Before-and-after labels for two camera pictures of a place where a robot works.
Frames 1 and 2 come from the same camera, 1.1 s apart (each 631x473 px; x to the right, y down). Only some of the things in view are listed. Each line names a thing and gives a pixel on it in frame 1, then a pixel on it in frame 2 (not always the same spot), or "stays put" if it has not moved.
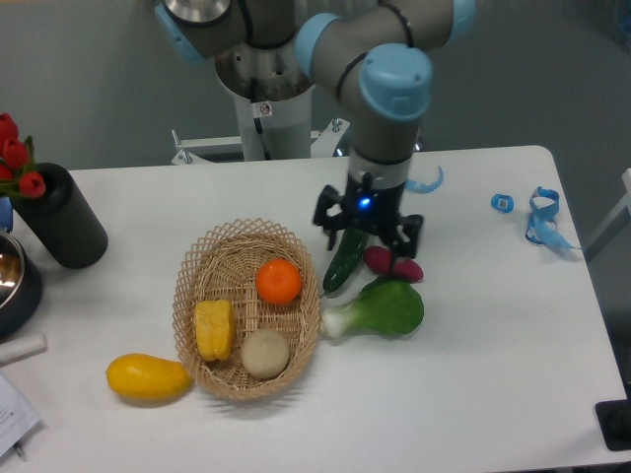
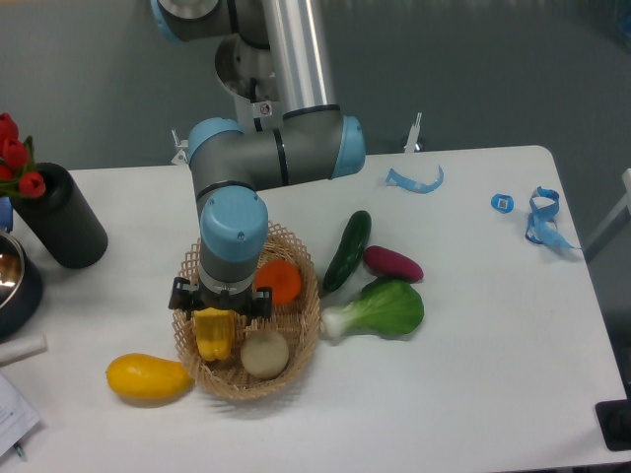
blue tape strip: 413,185 stays put
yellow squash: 149,376 stays put
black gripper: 370,207 → 254,302
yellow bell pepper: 215,323 stays put
